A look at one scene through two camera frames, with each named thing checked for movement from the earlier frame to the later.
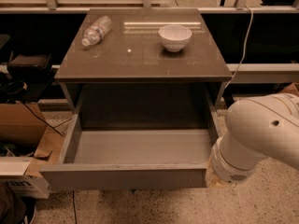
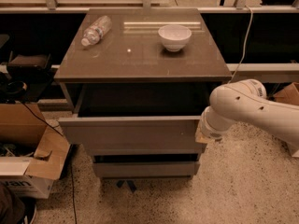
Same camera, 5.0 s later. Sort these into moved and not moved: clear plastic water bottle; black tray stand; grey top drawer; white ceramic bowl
Moved: grey top drawer
Not moved: white ceramic bowl; clear plastic water bottle; black tray stand
